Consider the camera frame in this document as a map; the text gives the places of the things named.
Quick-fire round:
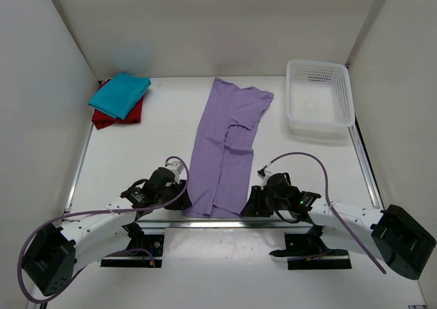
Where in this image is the lavender t-shirt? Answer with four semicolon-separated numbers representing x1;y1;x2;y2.
183;78;274;218

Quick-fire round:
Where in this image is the red t-shirt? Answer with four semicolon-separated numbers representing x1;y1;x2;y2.
88;75;151;130

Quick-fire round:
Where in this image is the teal t-shirt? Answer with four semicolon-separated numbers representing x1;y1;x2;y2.
88;72;151;119

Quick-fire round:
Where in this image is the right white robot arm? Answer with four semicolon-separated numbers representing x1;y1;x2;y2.
240;173;436;280

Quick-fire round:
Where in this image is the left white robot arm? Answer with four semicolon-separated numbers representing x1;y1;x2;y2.
18;156;188;298

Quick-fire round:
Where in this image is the white plastic basket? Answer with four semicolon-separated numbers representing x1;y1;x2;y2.
285;59;355;134

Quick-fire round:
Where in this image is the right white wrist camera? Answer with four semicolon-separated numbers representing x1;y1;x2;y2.
257;165;272;189

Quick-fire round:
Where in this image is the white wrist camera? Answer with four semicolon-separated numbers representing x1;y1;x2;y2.
257;165;272;189
165;161;185;184

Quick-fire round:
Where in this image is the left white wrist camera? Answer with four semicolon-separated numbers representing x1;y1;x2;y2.
165;161;185;184

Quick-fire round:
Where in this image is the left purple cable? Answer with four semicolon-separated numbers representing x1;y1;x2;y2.
17;156;190;305

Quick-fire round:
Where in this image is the aluminium front rail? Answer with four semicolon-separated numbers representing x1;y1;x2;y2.
136;220;328;229

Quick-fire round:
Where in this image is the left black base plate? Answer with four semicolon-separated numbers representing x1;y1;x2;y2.
100;229;165;269

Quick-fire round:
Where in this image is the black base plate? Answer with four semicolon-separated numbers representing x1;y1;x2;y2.
285;234;352;270
100;229;165;269

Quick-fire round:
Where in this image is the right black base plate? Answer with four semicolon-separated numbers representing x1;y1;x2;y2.
285;234;352;270

